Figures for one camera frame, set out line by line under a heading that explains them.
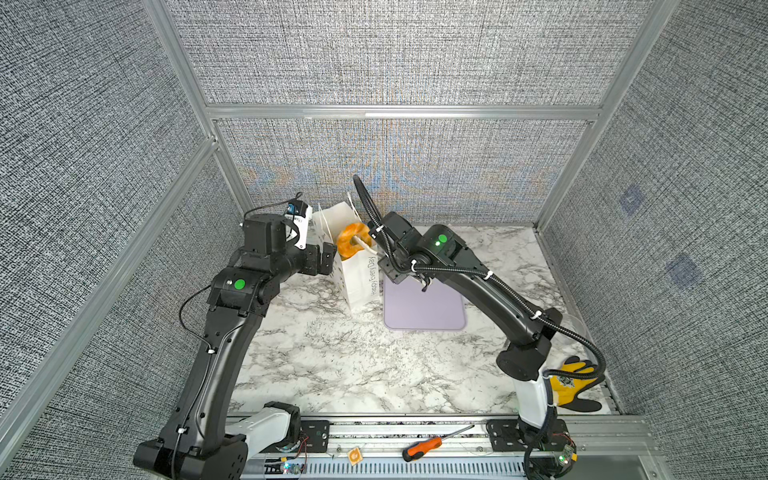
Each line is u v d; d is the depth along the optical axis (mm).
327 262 603
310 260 585
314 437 734
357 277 842
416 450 701
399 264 523
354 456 702
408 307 1031
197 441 361
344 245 762
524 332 458
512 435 730
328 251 596
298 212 557
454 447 733
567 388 781
